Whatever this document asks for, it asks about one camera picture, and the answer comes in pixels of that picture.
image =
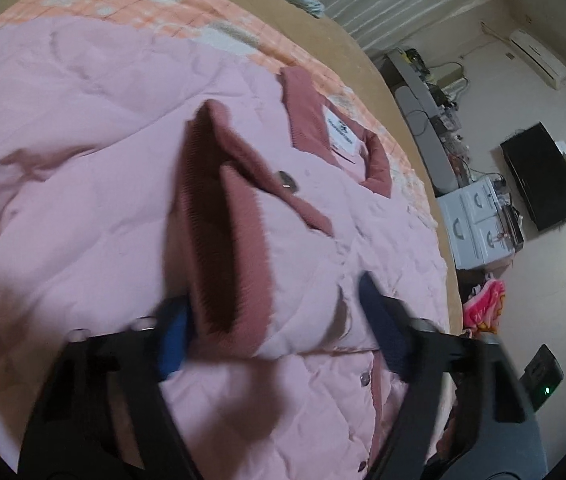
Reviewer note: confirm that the tan bed sheet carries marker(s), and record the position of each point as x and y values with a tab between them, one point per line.
274	34

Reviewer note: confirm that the white drawer cabinet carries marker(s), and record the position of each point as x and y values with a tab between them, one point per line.
479	234

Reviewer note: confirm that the grey bench cushions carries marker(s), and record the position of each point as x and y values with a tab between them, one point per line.
422	116

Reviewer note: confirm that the pink quilted jacket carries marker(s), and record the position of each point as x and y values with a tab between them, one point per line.
183	236

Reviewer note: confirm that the cluttered grey side table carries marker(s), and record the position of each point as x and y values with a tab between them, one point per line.
435	90

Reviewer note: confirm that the pink red bag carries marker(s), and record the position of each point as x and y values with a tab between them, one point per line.
482	312

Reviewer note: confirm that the orange white checkered blanket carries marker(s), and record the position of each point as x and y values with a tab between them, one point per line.
94	98

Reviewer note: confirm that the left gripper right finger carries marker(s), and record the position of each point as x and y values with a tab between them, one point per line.
495	434

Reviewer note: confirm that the black flat television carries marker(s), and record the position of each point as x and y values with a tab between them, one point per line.
539	171

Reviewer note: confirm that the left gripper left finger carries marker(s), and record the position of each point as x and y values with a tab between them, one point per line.
71	431

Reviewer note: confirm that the black device green light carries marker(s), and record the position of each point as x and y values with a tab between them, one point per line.
542	376

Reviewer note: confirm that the white air conditioner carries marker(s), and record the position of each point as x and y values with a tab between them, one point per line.
543	61

